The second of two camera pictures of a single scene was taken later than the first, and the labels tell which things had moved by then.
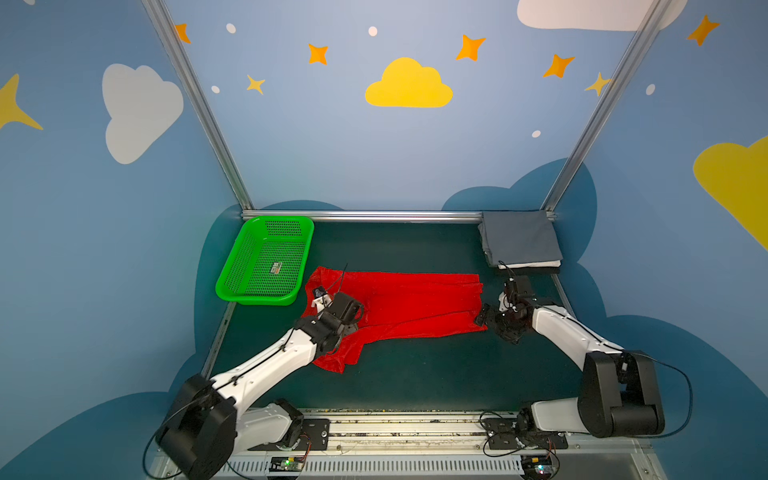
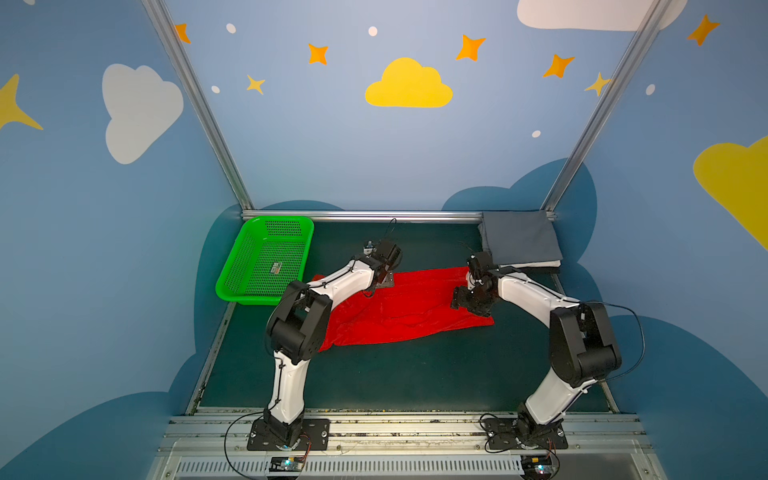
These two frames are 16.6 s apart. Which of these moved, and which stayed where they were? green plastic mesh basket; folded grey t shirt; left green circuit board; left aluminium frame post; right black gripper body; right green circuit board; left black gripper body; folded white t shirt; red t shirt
Moved: red t shirt; left black gripper body; right black gripper body
Stayed: folded white t shirt; left aluminium frame post; folded grey t shirt; green plastic mesh basket; left green circuit board; right green circuit board
